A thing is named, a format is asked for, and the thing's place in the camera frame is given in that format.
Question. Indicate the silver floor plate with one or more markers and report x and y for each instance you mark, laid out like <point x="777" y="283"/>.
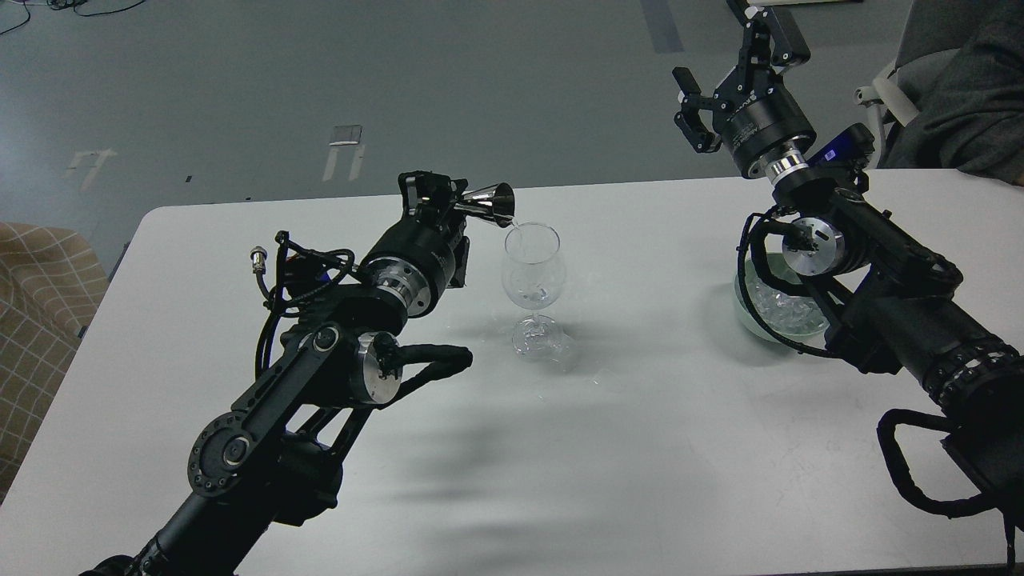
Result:
<point x="345" y="135"/>

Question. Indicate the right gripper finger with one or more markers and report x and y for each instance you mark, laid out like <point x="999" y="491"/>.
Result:
<point x="689" y="121"/>
<point x="771" y="44"/>

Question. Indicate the green bowl of ice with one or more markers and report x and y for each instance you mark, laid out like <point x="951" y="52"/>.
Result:
<point x="798" y="319"/>

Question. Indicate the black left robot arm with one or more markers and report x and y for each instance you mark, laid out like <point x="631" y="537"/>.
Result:
<point x="327" y="358"/>

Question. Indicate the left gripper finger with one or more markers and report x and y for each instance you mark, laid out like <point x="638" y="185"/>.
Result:
<point x="430" y="199"/>

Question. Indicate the clear wine glass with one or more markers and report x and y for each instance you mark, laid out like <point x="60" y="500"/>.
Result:
<point x="533" y="278"/>

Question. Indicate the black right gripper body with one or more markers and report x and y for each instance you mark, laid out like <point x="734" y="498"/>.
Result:
<point x="752" y="120"/>

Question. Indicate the steel double jigger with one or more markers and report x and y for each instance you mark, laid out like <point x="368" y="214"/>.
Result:
<point x="495" y="204"/>

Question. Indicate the beige checked chair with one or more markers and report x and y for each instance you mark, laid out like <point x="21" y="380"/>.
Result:
<point x="52" y="284"/>

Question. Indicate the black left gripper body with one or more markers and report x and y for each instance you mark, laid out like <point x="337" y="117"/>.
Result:
<point x="419" y="262"/>

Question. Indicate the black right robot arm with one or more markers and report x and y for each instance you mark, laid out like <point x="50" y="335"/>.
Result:
<point x="886" y="297"/>

